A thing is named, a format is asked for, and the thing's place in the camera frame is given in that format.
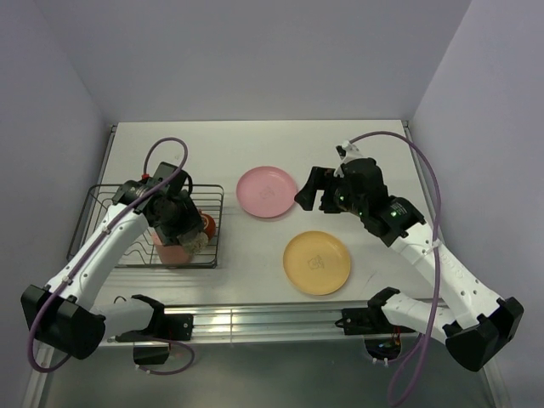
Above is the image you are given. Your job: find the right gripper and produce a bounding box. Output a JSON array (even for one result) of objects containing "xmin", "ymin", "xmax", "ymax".
[{"xmin": 294, "ymin": 165, "xmax": 366, "ymax": 217}]

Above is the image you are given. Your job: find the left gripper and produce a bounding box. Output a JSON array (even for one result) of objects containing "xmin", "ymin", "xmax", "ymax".
[{"xmin": 152, "ymin": 190, "xmax": 203, "ymax": 246}]

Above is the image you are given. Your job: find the small speckled grey cup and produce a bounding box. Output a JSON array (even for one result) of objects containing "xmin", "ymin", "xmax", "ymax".
[{"xmin": 178, "ymin": 231, "xmax": 209, "ymax": 256}]

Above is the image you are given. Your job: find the orange mug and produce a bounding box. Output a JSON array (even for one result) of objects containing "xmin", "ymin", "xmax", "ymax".
[{"xmin": 201, "ymin": 212, "xmax": 217, "ymax": 240}]

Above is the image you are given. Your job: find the pink cup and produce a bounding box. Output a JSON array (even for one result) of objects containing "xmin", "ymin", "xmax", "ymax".
[{"xmin": 151, "ymin": 232, "xmax": 191, "ymax": 265}]

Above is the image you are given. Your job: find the pink plate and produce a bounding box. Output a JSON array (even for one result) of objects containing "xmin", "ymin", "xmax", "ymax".
[{"xmin": 235, "ymin": 166, "xmax": 298, "ymax": 218}]

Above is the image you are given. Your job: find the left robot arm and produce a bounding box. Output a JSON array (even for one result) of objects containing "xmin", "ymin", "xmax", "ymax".
[{"xmin": 21, "ymin": 162, "xmax": 204, "ymax": 360}]

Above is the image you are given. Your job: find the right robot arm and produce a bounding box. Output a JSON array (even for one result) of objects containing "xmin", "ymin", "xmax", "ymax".
[{"xmin": 295, "ymin": 158, "xmax": 524, "ymax": 371}]

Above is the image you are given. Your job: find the yellow plate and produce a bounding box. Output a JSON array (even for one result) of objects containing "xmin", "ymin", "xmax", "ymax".
[{"xmin": 282, "ymin": 231, "xmax": 351, "ymax": 296}]

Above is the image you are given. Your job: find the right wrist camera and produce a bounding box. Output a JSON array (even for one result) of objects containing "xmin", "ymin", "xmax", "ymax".
[{"xmin": 334, "ymin": 140, "xmax": 363, "ymax": 178}]

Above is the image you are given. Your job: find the metal wire dish rack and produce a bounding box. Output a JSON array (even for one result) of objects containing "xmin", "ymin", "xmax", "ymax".
[{"xmin": 66, "ymin": 184, "xmax": 224, "ymax": 269}]

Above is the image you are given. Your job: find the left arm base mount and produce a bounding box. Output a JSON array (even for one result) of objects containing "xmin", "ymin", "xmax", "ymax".
[{"xmin": 110, "ymin": 297, "xmax": 196, "ymax": 377}]

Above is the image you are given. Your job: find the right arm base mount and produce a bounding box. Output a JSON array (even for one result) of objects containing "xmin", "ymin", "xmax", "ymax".
[{"xmin": 334, "ymin": 307, "xmax": 415, "ymax": 366}]

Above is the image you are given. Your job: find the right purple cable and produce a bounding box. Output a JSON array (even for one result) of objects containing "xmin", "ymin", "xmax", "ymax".
[{"xmin": 348, "ymin": 130, "xmax": 443, "ymax": 405}]

